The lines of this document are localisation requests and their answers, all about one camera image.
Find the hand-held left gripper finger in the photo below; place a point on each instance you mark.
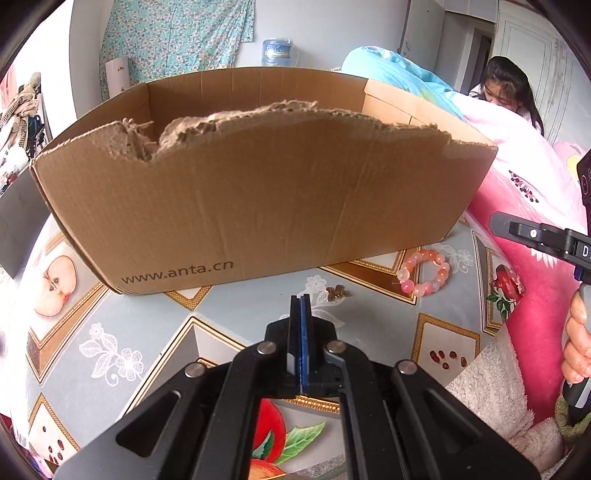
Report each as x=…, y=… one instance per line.
x=295, y=350
x=306, y=350

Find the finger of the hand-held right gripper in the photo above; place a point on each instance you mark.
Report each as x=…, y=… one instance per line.
x=521, y=229

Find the small bronze butterfly charm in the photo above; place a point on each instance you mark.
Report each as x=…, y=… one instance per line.
x=337, y=291

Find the brown cardboard box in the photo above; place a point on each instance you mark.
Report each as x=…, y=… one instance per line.
x=277, y=207

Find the person's right hand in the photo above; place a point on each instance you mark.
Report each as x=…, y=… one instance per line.
x=575, y=350

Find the pink floral blanket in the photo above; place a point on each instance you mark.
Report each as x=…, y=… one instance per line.
x=531, y=286

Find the fruit print tablecloth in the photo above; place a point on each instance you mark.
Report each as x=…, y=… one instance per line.
x=161, y=323

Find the green fluffy cloth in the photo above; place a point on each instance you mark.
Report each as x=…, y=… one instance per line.
x=575, y=420

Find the blue quilt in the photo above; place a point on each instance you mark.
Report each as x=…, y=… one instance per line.
x=392, y=69

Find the white wardrobe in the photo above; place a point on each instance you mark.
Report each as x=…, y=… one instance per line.
x=422, y=27

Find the blue water bottle on dispenser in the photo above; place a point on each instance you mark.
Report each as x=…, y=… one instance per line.
x=278, y=53

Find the grey cabinet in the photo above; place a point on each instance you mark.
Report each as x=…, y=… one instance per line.
x=18, y=217

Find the pale paper roll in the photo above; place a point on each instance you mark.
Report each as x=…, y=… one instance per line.
x=117, y=78

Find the wheelchair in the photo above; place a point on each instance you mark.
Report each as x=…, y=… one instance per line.
x=37, y=134

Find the pile of beige clothes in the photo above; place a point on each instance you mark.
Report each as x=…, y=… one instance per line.
x=21, y=101

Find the floral wall cloth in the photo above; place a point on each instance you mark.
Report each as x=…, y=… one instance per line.
x=175, y=37

